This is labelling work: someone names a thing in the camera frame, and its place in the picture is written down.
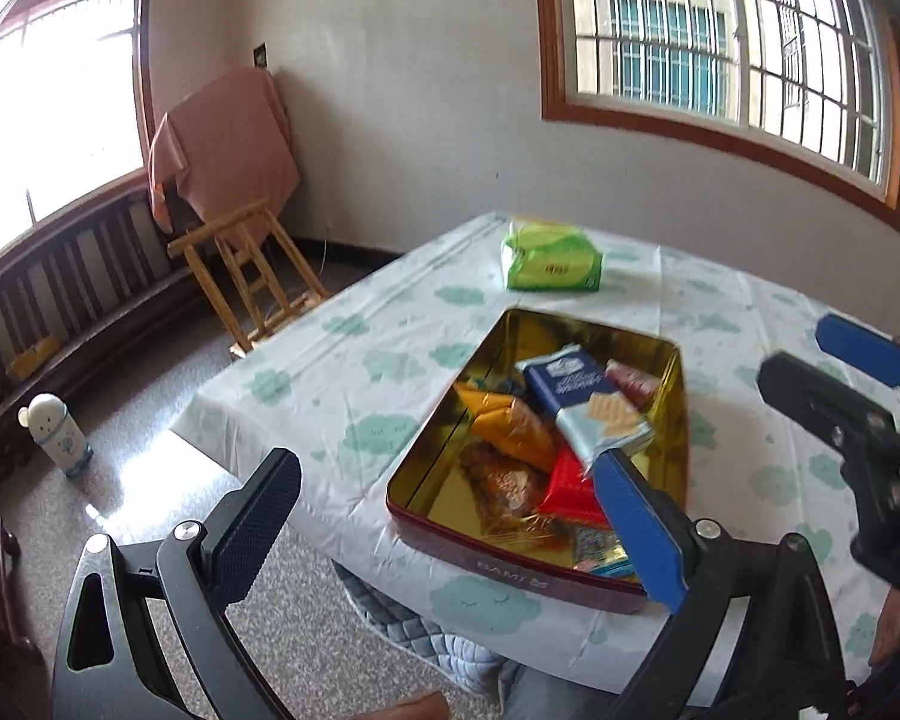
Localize pink cloth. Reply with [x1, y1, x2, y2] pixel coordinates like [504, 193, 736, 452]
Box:
[148, 67, 301, 235]

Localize wooden framed barred window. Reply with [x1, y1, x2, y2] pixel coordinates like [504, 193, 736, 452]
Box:
[531, 0, 900, 233]

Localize orange snack packet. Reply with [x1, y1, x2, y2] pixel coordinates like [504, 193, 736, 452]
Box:
[454, 381, 557, 475]

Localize gold rectangular tin tray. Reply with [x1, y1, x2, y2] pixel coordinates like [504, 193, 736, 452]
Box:
[385, 307, 685, 617]

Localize yellow packet on bench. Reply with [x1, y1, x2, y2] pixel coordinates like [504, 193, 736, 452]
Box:
[7, 335, 62, 380]

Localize person's left hand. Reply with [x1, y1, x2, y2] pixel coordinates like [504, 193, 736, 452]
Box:
[371, 692, 452, 720]

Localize dark wooden bench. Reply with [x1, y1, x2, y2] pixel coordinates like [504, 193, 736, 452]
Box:
[0, 180, 211, 436]

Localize small clear fried snack packet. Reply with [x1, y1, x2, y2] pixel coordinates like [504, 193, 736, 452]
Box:
[461, 439, 563, 533]

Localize person's grey pants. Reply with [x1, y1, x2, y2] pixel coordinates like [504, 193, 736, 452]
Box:
[495, 664, 631, 720]

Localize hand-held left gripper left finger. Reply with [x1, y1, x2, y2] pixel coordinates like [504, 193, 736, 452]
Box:
[51, 446, 305, 720]

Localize green tissue pack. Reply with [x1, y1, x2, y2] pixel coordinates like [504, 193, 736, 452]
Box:
[501, 219, 605, 293]

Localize pink snack packet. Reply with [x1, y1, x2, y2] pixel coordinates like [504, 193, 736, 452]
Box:
[606, 358, 661, 412]

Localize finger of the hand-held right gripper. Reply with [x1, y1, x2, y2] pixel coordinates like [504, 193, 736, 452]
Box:
[815, 313, 900, 391]
[756, 351, 897, 481]

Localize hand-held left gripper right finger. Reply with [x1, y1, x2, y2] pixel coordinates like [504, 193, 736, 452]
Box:
[592, 448, 848, 720]

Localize wooden stool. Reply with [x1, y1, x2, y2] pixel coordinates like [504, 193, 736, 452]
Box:
[166, 195, 329, 355]

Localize cloud print tablecloth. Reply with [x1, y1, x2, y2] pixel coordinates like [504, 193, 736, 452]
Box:
[169, 211, 900, 698]

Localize grey quilted table cover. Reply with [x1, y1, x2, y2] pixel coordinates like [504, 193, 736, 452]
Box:
[334, 559, 511, 695]

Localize small blue snack packet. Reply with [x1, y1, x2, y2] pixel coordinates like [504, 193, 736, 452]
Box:
[570, 525, 638, 578]

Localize bright side window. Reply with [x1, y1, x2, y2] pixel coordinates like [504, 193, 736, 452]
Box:
[0, 0, 155, 278]

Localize blue cracker pack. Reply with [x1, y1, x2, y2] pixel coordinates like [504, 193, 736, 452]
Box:
[516, 343, 655, 477]

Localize red snack packet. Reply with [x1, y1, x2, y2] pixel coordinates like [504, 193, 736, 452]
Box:
[536, 446, 608, 530]

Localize white bear cap bottle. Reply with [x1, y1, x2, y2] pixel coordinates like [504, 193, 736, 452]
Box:
[17, 392, 95, 479]

